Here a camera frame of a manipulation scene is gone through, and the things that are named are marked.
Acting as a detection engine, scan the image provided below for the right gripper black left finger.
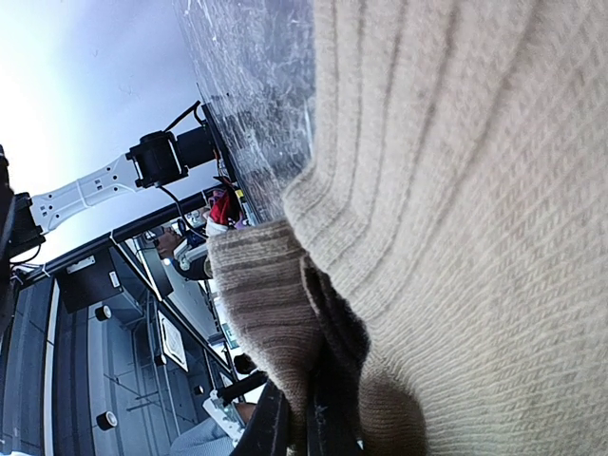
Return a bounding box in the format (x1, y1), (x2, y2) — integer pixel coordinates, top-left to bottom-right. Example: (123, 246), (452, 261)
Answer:
(239, 381), (290, 456)

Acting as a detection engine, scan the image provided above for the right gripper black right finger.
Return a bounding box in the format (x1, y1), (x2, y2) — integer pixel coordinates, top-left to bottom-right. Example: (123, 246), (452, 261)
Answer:
(307, 370), (363, 456)

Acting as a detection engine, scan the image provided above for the plain brown sock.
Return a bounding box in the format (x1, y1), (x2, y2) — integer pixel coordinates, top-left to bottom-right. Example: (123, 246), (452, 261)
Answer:
(210, 1), (607, 455)

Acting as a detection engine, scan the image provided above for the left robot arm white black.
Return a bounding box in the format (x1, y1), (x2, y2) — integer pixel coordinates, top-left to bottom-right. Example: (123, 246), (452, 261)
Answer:
(1, 102), (220, 264)

